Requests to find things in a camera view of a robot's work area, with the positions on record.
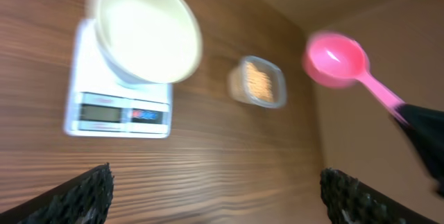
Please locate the pink plastic scoop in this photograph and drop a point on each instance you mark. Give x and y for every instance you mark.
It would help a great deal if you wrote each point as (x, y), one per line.
(336, 61)

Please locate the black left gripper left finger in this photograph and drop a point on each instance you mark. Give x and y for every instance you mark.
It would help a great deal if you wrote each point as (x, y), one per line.
(83, 199)

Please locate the clear plastic container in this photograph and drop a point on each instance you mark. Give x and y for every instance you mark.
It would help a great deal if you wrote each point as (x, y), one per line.
(237, 83)

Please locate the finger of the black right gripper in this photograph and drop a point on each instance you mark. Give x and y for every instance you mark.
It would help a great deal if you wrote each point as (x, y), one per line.
(424, 128)

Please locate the white digital kitchen scale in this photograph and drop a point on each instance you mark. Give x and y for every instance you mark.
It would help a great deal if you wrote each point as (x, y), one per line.
(99, 104)

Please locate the white bowl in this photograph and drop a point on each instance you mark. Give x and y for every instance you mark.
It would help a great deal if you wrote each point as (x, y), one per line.
(147, 41)

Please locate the soybeans in container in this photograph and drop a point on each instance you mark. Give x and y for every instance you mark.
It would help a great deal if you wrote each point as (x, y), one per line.
(258, 83)

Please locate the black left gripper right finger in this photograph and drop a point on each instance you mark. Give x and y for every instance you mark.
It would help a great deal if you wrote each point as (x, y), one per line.
(350, 201)

